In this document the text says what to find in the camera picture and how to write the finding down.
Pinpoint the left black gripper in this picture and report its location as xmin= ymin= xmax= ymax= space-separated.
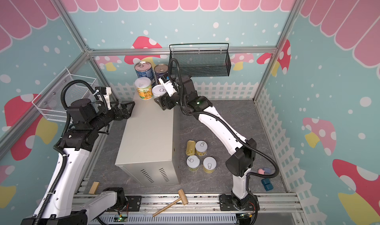
xmin=88 ymin=100 xmax=135 ymax=131

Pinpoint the fruit can white lid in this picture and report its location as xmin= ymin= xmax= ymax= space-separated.
xmin=195 ymin=140 xmax=208 ymax=157
xmin=186 ymin=155 xmax=200 ymax=172
xmin=152 ymin=84 xmax=167 ymax=99
xmin=203 ymin=157 xmax=217 ymax=174

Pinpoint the peach fruit can plastic lid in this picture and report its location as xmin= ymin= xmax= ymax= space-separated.
xmin=135 ymin=77 xmax=153 ymax=100

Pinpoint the dark blue chopped tomato can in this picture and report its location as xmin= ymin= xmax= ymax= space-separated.
xmin=153 ymin=64 xmax=168 ymax=79

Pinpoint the blue soup can pink lid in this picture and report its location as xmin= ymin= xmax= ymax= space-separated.
xmin=134 ymin=61 xmax=156 ymax=86

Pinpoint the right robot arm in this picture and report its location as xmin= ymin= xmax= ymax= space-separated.
xmin=154 ymin=58 xmax=280 ymax=211

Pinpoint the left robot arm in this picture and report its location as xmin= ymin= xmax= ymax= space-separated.
xmin=21 ymin=80 xmax=135 ymax=225

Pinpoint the grey metal cabinet counter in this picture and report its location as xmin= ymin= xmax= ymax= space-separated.
xmin=115 ymin=93 xmax=181 ymax=187

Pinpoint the gold can lying down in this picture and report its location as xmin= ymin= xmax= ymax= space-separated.
xmin=186 ymin=140 xmax=196 ymax=156

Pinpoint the wooden block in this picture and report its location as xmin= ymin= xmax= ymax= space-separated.
xmin=89 ymin=181 xmax=100 ymax=194

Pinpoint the wooden mallet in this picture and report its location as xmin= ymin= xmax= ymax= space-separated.
xmin=152 ymin=189 xmax=189 ymax=217

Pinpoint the green circuit board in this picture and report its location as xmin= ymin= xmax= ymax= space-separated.
xmin=114 ymin=215 xmax=128 ymax=223

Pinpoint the blue grey toy block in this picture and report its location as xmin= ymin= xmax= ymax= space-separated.
xmin=263 ymin=167 xmax=272 ymax=175

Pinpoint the teal toy block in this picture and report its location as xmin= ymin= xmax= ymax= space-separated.
xmin=261 ymin=178 xmax=274 ymax=191

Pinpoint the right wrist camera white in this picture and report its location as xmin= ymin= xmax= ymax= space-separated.
xmin=158 ymin=76 xmax=178 ymax=97

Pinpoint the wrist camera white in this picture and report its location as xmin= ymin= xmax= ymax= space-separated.
xmin=94 ymin=86 xmax=112 ymax=110
xmin=158 ymin=76 xmax=178 ymax=97

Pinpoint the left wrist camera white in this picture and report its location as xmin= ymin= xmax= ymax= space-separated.
xmin=94 ymin=86 xmax=112 ymax=110

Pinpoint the black mesh wall basket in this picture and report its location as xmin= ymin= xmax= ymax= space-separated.
xmin=169 ymin=43 xmax=232 ymax=77

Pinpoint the white wire wall basket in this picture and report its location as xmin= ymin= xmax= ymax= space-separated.
xmin=32 ymin=69 xmax=99 ymax=122

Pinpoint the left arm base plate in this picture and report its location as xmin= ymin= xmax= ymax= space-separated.
xmin=118 ymin=195 xmax=142 ymax=213

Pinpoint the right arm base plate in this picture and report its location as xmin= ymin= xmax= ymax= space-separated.
xmin=219 ymin=193 xmax=260 ymax=211

